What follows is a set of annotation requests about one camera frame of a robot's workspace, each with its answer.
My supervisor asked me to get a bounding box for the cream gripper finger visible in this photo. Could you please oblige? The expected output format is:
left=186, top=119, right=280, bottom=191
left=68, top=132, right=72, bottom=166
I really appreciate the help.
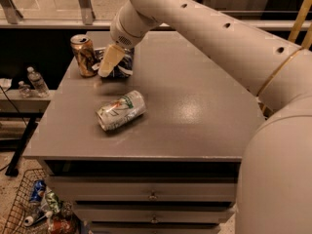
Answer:
left=97, top=44, right=125, bottom=77

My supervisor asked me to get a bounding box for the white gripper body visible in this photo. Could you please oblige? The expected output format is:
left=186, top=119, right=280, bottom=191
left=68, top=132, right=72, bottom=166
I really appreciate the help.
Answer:
left=110, top=16, right=142, bottom=49

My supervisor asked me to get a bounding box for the blue chip bag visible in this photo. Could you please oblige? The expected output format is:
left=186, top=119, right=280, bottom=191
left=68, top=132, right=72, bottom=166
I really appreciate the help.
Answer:
left=92, top=47, right=135, bottom=78

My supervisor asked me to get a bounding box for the orange soda can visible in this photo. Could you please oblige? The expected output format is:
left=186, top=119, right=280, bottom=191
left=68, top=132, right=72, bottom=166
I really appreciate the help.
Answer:
left=70, top=34, right=98, bottom=77

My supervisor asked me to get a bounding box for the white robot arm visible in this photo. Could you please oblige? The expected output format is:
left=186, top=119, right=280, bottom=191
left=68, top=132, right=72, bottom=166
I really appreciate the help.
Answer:
left=110, top=0, right=312, bottom=234

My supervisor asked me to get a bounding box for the white green soda can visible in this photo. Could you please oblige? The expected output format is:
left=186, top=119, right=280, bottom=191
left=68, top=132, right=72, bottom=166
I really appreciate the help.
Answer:
left=97, top=91, right=146, bottom=132

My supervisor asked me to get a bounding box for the blue pepsi can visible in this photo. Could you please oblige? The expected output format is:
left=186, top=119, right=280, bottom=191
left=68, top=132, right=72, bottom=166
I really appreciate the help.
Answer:
left=29, top=179, right=46, bottom=204

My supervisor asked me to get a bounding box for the green can in basket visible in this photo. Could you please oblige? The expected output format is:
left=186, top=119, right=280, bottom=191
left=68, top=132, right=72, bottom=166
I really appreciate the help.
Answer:
left=46, top=191, right=61, bottom=214

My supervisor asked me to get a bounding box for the red can in basket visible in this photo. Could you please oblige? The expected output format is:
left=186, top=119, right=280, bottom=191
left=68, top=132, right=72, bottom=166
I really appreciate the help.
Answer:
left=48, top=218, right=77, bottom=234

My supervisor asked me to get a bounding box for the clear plastic water bottle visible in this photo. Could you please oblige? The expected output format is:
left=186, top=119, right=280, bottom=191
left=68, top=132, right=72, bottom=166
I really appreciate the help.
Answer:
left=27, top=66, right=50, bottom=98

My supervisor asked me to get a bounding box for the grey drawer cabinet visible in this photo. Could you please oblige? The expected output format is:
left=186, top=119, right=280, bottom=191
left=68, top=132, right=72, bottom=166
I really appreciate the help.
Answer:
left=24, top=31, right=263, bottom=234

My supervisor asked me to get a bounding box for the small clear plastic bottle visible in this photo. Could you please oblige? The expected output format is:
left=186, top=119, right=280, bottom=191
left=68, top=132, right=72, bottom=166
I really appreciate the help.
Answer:
left=19, top=81, right=31, bottom=98

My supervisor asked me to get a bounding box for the white bottle in basket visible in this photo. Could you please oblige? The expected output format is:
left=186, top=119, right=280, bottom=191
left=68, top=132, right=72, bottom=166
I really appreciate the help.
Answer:
left=23, top=211, right=53, bottom=227

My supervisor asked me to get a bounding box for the black cable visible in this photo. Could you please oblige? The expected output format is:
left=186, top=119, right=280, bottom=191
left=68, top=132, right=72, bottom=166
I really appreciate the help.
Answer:
left=0, top=85, right=29, bottom=127

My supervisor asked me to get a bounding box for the wire basket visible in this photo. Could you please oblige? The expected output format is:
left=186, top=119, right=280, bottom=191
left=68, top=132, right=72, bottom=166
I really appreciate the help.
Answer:
left=2, top=169, right=79, bottom=234

